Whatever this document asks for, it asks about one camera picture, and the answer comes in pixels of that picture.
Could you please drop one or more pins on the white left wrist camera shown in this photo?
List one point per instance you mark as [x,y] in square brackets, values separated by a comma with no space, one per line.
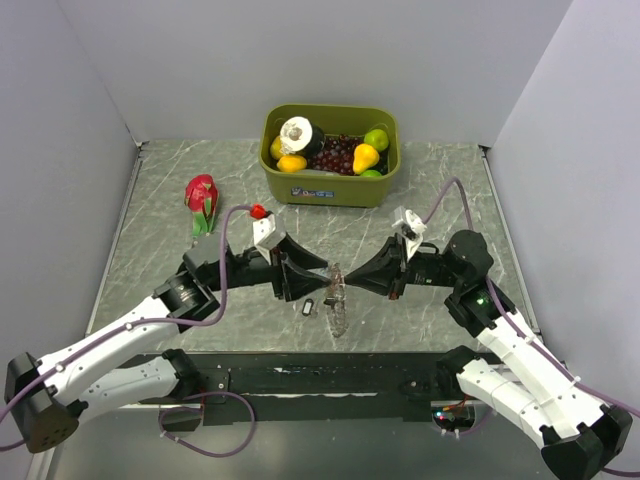
[268,231]

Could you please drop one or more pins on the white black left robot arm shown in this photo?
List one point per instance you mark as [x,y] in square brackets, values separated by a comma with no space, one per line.
[51,396]

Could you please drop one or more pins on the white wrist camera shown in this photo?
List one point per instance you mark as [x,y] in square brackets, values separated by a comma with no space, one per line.
[409,228]
[268,231]

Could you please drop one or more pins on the green lime toy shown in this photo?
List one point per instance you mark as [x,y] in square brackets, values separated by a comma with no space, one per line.
[378,139]

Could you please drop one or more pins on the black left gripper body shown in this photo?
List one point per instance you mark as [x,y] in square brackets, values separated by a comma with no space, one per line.
[277,259]

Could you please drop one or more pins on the dark red grape bunch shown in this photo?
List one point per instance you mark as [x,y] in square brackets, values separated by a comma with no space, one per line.
[336,156]

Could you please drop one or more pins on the green fruit toy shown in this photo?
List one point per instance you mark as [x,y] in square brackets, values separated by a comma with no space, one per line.
[371,174]

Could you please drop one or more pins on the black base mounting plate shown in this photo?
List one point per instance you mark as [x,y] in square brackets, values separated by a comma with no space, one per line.
[288,386]

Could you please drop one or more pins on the large silver toothed keyring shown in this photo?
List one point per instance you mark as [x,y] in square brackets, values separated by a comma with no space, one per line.
[335,301]

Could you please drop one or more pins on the yellow lemon toy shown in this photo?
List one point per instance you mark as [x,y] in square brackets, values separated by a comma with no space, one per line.
[275,149]

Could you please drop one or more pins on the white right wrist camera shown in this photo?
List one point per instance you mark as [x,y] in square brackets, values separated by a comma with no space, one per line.
[409,228]

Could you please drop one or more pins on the white black cylinder roll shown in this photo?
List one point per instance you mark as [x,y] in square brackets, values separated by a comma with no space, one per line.
[298,135]

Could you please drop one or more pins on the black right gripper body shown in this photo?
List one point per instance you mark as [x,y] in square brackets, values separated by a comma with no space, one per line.
[424,268]

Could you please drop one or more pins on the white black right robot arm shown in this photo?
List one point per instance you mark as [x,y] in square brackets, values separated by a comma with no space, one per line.
[577,432]

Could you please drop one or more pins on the red dragon fruit toy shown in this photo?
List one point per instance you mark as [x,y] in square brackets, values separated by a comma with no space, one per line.
[201,197]

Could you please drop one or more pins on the olive green plastic bin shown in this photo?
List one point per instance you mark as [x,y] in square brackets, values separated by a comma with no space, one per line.
[319,188]

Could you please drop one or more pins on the orange yellow mango toy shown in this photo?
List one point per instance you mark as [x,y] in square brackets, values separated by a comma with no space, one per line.
[291,163]

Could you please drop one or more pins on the yellow pear toy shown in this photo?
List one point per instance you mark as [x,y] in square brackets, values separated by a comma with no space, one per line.
[365,157]

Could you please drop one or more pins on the aluminium rail frame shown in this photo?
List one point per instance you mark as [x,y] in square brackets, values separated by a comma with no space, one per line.
[41,463]

